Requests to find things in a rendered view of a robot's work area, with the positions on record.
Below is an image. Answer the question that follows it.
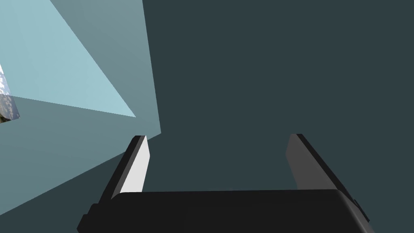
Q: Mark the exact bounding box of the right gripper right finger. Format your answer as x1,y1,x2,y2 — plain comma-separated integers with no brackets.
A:
285,133,354,200

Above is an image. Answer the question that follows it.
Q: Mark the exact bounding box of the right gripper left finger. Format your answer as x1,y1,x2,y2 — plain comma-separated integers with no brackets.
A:
98,135,151,205

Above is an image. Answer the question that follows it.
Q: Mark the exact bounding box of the window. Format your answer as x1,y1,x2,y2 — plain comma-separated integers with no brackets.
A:
0,64,21,124

